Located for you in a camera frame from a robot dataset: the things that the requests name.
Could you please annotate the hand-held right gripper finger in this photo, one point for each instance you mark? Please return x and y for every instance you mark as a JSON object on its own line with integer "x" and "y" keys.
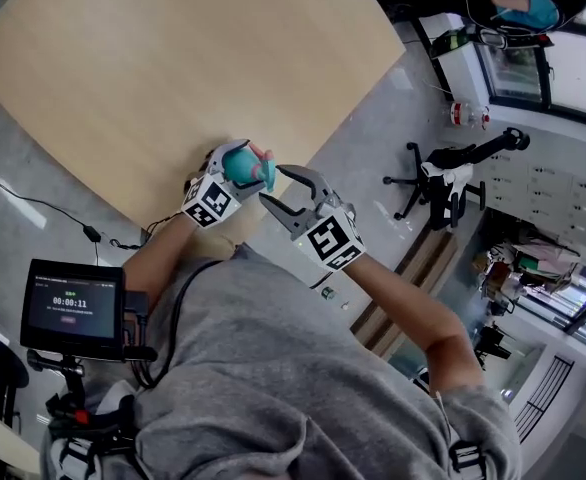
{"x": 318, "y": 185}
{"x": 288, "y": 220}

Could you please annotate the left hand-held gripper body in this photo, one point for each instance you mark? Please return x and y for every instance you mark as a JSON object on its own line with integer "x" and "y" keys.
{"x": 210, "y": 200}

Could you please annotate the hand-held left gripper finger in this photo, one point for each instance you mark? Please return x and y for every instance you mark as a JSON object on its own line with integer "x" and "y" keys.
{"x": 220, "y": 154}
{"x": 247, "y": 190}

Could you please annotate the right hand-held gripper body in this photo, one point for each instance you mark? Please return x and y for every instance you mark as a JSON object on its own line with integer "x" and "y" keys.
{"x": 330, "y": 240}

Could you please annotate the teal spray bottle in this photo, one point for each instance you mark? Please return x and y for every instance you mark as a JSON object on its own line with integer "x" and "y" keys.
{"x": 238, "y": 165}

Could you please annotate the person's left forearm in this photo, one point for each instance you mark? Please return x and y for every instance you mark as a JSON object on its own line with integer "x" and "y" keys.
{"x": 158, "y": 263}

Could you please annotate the person's right forearm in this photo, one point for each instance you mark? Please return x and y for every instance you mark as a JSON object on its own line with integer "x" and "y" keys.
{"x": 418, "y": 318}

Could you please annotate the wooden bench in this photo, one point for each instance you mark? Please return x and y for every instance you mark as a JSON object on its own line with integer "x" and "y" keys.
{"x": 408, "y": 288}

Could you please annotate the light wooden table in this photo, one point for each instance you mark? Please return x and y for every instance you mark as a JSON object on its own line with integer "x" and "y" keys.
{"x": 173, "y": 68}

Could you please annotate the white cloth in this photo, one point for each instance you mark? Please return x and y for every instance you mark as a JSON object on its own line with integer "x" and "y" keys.
{"x": 448, "y": 173}

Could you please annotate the black office chair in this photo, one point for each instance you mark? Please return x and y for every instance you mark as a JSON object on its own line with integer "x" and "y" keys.
{"x": 448, "y": 168}

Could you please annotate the person's gray shirt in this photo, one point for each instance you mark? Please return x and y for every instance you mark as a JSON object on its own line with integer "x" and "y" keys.
{"x": 273, "y": 368}

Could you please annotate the red white jug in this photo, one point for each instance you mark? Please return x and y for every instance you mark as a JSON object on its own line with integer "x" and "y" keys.
{"x": 468, "y": 114}

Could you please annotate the small black monitor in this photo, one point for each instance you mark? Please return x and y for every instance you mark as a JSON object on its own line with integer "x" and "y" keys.
{"x": 70, "y": 308}

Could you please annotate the cluttered shelf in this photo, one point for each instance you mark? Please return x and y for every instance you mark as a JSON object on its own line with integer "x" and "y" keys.
{"x": 528, "y": 268}

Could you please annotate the gray lockers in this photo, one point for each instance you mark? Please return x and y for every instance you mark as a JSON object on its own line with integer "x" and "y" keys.
{"x": 543, "y": 193}

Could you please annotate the black metal railing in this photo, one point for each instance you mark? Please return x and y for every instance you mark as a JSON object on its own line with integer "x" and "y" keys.
{"x": 543, "y": 398}

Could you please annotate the black camera mount rig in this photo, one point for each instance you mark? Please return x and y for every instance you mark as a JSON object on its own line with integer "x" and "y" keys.
{"x": 73, "y": 408}

